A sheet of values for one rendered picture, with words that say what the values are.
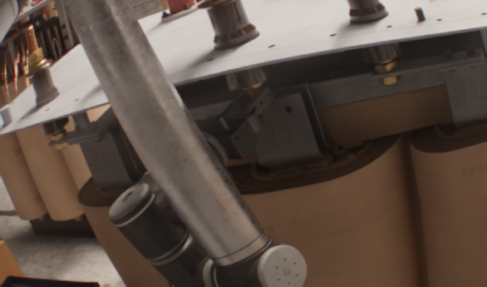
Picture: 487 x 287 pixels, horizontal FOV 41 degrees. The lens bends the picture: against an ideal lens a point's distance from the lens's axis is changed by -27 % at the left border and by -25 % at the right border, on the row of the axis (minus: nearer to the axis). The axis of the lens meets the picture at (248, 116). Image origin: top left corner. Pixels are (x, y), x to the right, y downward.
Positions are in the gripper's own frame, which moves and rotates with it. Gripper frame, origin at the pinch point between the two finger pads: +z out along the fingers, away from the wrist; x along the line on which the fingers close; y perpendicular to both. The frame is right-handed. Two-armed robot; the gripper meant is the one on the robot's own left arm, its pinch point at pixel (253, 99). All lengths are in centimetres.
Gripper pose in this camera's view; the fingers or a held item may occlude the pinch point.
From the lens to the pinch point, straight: 152.2
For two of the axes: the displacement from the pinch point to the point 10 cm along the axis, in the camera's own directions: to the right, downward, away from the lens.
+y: -4.5, -7.8, -4.3
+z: 5.5, -6.2, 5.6
